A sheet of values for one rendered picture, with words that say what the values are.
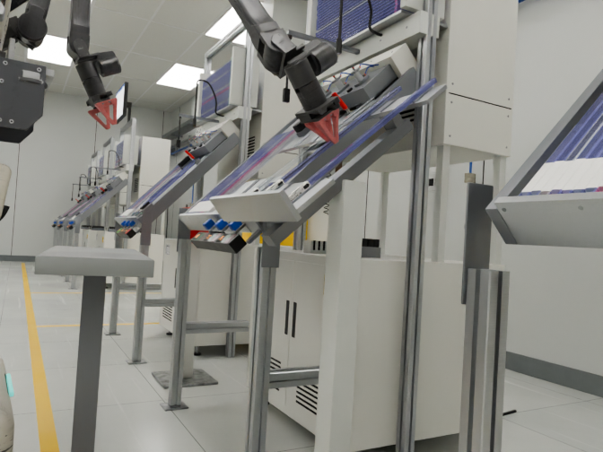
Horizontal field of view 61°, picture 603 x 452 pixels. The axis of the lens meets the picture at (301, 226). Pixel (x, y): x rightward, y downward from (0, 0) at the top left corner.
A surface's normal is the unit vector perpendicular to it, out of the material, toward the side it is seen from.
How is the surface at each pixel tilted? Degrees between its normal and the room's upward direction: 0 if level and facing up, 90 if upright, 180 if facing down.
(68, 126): 90
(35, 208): 90
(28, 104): 90
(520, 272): 90
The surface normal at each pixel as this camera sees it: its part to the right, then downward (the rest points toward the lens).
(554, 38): -0.87, -0.07
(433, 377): 0.48, 0.00
